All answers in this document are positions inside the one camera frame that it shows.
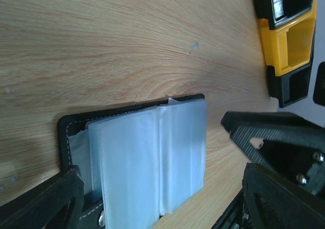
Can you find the black bin with blue card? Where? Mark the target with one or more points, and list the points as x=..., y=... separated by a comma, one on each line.
x=293, y=86

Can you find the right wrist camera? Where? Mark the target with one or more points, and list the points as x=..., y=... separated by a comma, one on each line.
x=319, y=90

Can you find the black bin with red card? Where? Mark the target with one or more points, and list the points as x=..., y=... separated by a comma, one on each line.
x=279, y=12

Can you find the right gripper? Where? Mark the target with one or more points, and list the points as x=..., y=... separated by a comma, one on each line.
x=282, y=142

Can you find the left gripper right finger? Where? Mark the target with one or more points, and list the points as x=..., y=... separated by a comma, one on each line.
x=274, y=202

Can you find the black leather card holder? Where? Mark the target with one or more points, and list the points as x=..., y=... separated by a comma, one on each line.
x=137, y=163

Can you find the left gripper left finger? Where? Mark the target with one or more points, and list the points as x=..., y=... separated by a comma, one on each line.
x=55, y=203

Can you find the yellow bin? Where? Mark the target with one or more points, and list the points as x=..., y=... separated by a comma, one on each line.
x=288, y=47

